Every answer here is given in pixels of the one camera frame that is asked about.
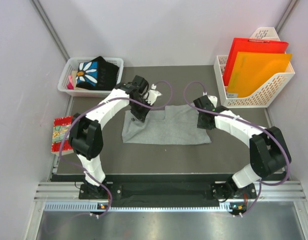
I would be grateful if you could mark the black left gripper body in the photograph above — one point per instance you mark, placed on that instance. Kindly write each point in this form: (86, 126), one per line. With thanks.
(138, 111)

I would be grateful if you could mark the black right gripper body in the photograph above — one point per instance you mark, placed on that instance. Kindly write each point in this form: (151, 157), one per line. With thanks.
(201, 123)

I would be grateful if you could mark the grey t shirt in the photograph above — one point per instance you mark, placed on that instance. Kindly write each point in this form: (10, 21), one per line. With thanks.
(175, 125)

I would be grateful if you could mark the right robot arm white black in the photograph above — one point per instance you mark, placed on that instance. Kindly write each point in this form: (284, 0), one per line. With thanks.
(267, 147)

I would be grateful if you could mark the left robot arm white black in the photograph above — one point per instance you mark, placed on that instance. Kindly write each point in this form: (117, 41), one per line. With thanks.
(85, 136)

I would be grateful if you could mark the black daisy print t shirt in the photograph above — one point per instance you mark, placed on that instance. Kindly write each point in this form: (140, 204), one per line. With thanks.
(97, 75)

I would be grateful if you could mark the white plastic basket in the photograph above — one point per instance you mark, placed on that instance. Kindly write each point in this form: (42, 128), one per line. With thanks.
(72, 64)

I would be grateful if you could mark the white file organizer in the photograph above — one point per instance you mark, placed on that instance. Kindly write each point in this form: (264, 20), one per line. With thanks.
(265, 94)

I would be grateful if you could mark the pink beige folded cloths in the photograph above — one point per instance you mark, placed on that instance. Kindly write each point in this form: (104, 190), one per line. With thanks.
(72, 80)

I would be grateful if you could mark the orange folder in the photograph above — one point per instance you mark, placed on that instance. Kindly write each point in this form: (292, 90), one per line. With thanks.
(248, 76)

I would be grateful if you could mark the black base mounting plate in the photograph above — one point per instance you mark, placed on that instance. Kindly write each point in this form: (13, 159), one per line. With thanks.
(175, 190)

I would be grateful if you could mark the red folder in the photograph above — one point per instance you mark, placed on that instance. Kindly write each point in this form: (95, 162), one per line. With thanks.
(249, 48)

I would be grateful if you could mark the red green patterned book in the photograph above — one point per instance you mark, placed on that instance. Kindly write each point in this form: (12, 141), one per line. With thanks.
(60, 127)

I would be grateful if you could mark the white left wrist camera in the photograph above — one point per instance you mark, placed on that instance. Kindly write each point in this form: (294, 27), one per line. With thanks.
(152, 95)

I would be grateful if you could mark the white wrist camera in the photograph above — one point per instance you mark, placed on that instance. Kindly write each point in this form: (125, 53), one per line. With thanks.
(213, 99)
(152, 95)

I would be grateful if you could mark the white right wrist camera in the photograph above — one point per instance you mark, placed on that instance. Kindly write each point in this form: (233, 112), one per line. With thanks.
(213, 99)

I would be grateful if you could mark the grey slotted cable duct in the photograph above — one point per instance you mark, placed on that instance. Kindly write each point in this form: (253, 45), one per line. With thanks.
(100, 207)

